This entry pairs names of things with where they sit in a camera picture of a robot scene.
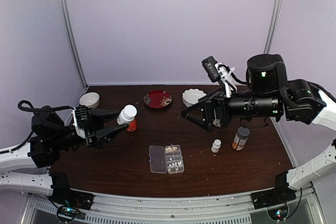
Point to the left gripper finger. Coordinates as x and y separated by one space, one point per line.
105 115
108 134

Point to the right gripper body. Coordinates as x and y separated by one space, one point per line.
220 103

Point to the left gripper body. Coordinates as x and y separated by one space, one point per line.
92 125

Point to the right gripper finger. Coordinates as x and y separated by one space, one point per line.
201 122
200 105

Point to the small white pill bottle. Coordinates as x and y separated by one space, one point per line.
216 146
127 114

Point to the orange pill bottle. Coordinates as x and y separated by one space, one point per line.
132 126

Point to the amber bottle grey cap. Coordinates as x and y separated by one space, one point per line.
240 138

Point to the clear plastic pill organizer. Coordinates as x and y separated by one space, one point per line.
158 158

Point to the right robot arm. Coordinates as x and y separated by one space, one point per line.
270 95

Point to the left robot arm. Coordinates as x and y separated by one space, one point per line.
48 137

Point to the small pills in organizer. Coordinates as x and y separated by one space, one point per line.
175 168

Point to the white round pills in organizer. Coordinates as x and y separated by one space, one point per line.
174 160

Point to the white floral mug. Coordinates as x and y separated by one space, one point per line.
217 123

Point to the white scalloped bowl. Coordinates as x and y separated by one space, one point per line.
191 96

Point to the white ceramic bowl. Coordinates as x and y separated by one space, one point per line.
90 100

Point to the red floral plate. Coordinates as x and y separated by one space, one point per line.
157 99

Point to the left round circuit board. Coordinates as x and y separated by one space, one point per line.
67 214

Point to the round circuit board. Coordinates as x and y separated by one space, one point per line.
67 214
278 214

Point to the right round circuit board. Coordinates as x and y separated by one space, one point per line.
278 214

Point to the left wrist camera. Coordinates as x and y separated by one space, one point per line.
80 119

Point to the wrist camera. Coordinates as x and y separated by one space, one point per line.
80 119
217 72

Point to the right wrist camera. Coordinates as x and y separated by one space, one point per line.
217 72

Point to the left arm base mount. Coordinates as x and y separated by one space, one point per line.
64 195

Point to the front aluminium rail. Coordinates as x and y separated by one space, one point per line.
234 208

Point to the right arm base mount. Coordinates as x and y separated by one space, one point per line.
280 194

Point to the right aluminium frame post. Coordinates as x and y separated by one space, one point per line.
276 10

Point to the aluminium frame post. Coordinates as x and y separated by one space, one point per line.
72 43
276 10

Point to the left aluminium frame post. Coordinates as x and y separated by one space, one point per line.
72 43

